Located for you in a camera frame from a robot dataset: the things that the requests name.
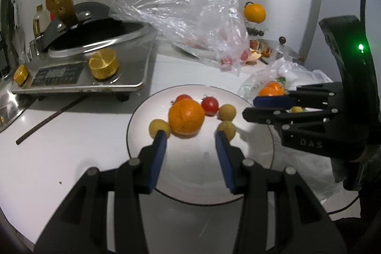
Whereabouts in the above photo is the stainless steel induction cooker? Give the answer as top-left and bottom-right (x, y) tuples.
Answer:
(11, 25), (158, 95)

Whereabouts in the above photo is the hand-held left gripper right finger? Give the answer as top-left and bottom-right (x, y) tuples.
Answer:
(215, 131), (347, 254)

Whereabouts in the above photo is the orange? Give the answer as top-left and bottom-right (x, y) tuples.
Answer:
(243, 2), (266, 24)
(168, 99), (206, 136)
(258, 81), (285, 97)

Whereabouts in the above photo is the clear glass container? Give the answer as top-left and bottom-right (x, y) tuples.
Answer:
(29, 38), (46, 60)

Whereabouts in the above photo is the dark brown chopstick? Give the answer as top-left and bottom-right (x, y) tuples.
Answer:
(15, 96), (90, 145)

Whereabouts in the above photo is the clear plastic bag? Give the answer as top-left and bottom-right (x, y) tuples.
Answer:
(109, 0), (251, 76)

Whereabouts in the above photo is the thin black cable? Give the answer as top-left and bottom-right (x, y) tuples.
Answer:
(326, 194), (361, 214)

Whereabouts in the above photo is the small steel pot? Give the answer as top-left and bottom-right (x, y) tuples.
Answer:
(272, 36), (303, 63)

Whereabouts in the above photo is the cooking oil bottle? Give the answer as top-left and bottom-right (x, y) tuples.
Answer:
(32, 5), (50, 39)

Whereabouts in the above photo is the black metal rack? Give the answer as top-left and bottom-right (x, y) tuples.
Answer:
(0, 0), (21, 70)

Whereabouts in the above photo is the pile of cherry tomatoes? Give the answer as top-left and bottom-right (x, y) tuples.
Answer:
(181, 36), (249, 68)

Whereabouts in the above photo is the cut apple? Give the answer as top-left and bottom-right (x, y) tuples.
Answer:
(248, 49), (263, 65)

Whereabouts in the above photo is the stainless steel wok lid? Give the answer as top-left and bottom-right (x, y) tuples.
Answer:
(0, 80), (30, 132)

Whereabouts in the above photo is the thick black gripper cable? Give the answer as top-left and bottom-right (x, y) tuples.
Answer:
(360, 0), (381, 43)

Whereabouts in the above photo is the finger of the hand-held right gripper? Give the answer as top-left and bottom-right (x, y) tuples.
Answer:
(253, 82), (343, 110)
(242, 108), (341, 158)

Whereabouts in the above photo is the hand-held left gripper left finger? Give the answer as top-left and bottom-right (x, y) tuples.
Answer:
(34, 129), (168, 254)

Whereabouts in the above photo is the black wok with wooden handle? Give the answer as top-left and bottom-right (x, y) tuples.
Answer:
(39, 0), (149, 53)

